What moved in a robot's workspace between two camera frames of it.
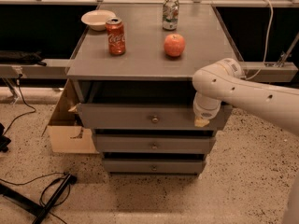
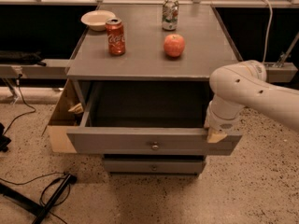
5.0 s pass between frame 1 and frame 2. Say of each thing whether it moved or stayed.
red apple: stayed
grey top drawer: moved
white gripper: moved
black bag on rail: stayed
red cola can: stayed
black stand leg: stayed
